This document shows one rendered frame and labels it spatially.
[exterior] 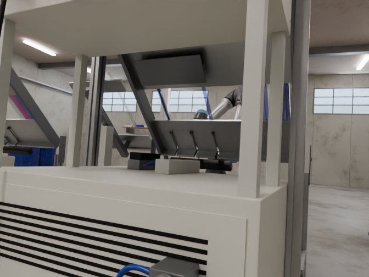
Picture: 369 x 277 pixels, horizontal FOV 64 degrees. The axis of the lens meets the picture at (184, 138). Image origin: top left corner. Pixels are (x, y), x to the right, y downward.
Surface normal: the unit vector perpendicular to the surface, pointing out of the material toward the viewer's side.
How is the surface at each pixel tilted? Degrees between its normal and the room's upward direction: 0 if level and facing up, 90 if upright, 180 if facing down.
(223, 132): 136
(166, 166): 90
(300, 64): 90
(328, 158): 90
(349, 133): 90
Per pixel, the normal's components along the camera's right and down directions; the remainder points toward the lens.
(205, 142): -0.33, 0.65
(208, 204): -0.41, -0.08
